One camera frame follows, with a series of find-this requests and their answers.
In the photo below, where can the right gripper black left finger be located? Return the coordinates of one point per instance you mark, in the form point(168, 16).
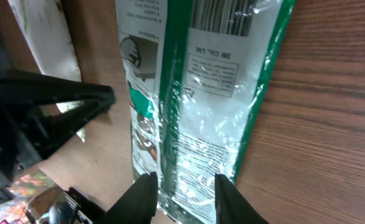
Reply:
point(137, 205)

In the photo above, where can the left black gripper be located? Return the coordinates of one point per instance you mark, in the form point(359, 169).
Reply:
point(27, 135)

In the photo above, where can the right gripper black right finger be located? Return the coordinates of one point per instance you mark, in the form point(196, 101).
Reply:
point(231, 206)

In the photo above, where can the white printed tube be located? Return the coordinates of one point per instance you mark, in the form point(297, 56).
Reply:
point(44, 27)

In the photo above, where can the green white wipes packet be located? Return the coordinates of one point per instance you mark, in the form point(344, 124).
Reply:
point(196, 72)

